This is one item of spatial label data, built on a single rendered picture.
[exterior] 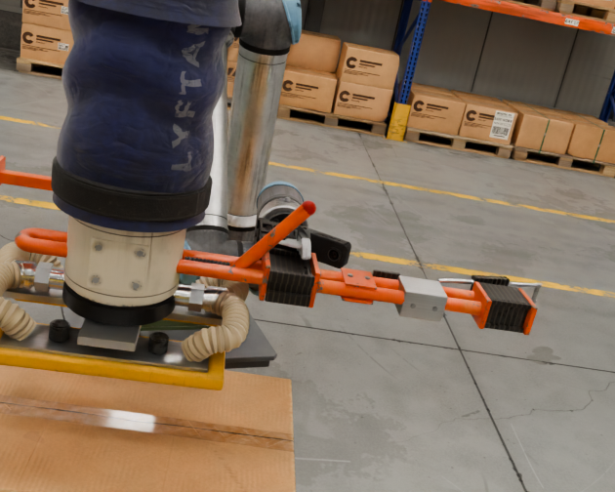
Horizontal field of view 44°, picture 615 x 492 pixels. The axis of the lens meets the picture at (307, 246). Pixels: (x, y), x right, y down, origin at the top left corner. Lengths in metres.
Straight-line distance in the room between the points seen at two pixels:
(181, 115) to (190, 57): 0.08
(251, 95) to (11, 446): 0.92
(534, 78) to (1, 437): 9.27
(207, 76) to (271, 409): 0.63
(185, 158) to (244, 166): 0.81
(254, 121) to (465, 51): 8.12
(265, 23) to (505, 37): 8.32
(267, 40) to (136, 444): 0.90
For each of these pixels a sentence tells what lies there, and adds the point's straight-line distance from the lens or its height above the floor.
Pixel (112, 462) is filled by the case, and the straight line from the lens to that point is 1.23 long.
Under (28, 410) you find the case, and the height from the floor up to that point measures 0.94.
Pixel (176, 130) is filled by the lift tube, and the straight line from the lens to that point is 1.03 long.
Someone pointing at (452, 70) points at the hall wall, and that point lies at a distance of 9.82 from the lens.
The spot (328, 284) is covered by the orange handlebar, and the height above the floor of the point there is 1.25.
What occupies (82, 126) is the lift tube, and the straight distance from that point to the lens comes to 1.04.
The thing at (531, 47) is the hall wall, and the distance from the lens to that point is 10.04.
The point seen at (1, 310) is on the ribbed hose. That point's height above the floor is 1.18.
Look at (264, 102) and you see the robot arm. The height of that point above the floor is 1.37.
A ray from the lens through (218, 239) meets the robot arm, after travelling 1.47.
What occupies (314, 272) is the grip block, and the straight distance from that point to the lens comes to 1.15.
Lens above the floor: 1.71
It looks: 21 degrees down
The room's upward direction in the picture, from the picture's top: 11 degrees clockwise
